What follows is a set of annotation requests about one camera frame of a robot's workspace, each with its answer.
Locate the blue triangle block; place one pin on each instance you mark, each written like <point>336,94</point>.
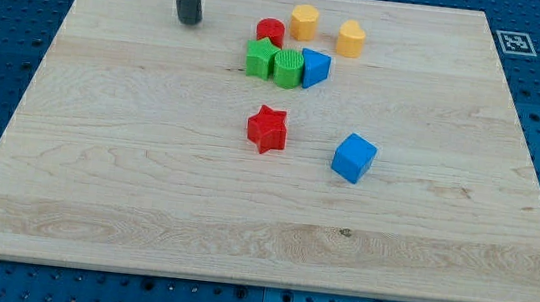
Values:
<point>316,67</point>

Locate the yellow heart block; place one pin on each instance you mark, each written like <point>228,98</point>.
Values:
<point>351,39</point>

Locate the light wooden board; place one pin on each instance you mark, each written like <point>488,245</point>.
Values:
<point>128,152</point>

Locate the red star block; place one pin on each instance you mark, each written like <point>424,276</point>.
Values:
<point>267,129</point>

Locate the blue cube block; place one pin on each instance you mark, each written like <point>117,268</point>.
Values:
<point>353,157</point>

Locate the green cylinder block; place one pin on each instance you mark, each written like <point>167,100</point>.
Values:
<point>288,68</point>

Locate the green star block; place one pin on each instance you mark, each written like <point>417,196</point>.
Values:
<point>260,56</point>

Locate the red cylinder block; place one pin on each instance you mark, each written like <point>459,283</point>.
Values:
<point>274,29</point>

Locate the yellow hexagon block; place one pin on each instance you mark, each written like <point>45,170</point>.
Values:
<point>304,20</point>

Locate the white fiducial marker tag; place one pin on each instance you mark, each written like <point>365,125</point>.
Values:
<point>516,43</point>

